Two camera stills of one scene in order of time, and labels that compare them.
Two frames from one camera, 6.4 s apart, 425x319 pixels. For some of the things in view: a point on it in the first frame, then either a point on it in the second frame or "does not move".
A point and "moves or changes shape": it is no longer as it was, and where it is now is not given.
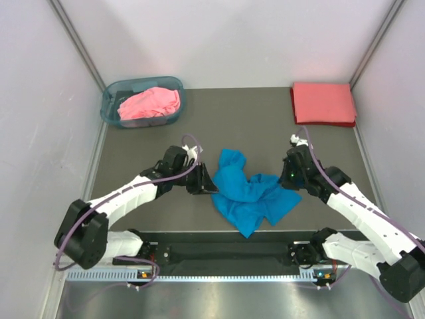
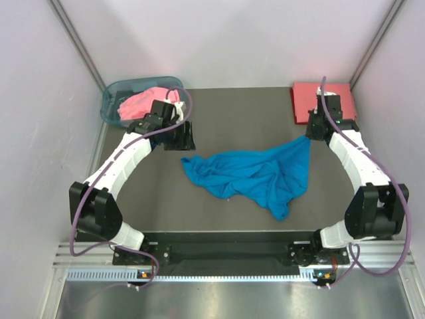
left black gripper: x=203 y=181 to x=186 y=141
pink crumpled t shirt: x=153 y=102 does not move
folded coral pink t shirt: x=323 y=102 does not move
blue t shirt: x=245 y=201 moves or changes shape
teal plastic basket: x=115 y=90 does not move
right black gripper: x=283 y=179 to x=309 y=133
